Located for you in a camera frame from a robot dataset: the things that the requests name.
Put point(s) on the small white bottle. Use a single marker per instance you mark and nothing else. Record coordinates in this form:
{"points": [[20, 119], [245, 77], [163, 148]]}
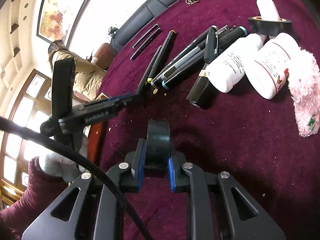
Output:
{"points": [[268, 10]]}

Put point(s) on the white bottle red label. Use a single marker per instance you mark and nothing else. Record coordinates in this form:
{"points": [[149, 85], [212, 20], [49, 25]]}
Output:
{"points": [[269, 69]]}

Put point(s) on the black camera box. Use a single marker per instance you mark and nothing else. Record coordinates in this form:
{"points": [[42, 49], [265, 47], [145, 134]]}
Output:
{"points": [[63, 74]]}

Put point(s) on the framed wall painting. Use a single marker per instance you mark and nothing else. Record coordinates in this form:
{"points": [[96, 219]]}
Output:
{"points": [[58, 19]]}

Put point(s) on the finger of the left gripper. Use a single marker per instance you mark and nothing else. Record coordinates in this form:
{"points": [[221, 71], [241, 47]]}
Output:
{"points": [[122, 99]]}

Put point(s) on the left white gloved hand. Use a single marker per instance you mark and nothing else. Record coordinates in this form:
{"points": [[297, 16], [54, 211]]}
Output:
{"points": [[62, 162]]}

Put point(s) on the purple capped black pen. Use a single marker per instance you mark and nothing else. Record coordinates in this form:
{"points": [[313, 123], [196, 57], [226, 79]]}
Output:
{"points": [[146, 43]]}

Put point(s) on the black tape roll on table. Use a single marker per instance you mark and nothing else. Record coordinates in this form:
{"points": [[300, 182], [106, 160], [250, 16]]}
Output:
{"points": [[270, 28]]}

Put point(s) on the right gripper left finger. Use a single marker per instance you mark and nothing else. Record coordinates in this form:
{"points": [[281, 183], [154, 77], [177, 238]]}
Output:
{"points": [[137, 167]]}

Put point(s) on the brown armchair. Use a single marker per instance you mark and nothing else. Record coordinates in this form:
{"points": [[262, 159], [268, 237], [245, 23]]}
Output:
{"points": [[103, 58]]}

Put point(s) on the long black marker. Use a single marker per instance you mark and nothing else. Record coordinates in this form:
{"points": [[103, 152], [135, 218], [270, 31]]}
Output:
{"points": [[198, 44]]}

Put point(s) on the maroon left sleeve forearm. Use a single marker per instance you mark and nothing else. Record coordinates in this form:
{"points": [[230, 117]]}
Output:
{"points": [[45, 183]]}

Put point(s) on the black square marker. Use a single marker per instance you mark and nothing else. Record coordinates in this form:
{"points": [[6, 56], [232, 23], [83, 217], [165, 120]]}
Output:
{"points": [[199, 95]]}

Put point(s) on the tan padded jacket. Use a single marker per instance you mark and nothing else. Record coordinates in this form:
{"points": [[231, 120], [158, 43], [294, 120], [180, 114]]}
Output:
{"points": [[88, 76]]}

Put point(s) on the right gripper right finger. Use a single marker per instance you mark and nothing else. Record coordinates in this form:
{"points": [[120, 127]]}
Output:
{"points": [[177, 177]]}

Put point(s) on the black sofa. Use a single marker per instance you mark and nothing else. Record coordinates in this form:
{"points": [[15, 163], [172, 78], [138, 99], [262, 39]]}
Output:
{"points": [[142, 16]]}

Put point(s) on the black marker yellow tip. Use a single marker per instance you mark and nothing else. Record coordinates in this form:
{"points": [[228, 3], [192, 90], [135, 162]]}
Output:
{"points": [[155, 61]]}

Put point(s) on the pink fluffy cloth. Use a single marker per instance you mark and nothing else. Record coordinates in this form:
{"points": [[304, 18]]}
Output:
{"points": [[304, 88]]}

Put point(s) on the black clip pen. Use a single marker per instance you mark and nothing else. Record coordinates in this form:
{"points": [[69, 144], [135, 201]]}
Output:
{"points": [[211, 47]]}

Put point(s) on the white bottle black text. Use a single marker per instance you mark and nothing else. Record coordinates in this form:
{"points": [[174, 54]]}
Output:
{"points": [[229, 67]]}

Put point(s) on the dark red table cloth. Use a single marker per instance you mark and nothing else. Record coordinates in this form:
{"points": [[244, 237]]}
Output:
{"points": [[254, 139]]}

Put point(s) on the black marker teal band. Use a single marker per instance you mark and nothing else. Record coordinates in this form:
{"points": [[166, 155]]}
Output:
{"points": [[190, 64]]}

